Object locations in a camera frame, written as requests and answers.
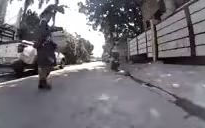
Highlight green bushes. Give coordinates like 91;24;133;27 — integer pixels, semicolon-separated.
61;31;95;65

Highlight grey asphalt road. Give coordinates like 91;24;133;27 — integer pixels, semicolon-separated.
0;61;205;128

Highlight large leafy tree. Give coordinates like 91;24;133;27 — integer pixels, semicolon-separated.
78;0;146;63

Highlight dark tree trunk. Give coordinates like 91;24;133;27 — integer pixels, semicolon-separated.
33;3;69;90

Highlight grey concrete pavement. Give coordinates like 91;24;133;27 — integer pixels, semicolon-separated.
118;61;205;123

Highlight brown building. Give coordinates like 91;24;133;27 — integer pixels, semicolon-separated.
141;0;191;32

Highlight white slatted fence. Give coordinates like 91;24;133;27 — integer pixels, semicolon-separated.
127;0;205;66

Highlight white pickup truck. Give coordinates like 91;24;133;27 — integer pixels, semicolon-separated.
0;39;67;76

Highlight pale kerb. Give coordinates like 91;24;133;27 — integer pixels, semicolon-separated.
0;64;88;94

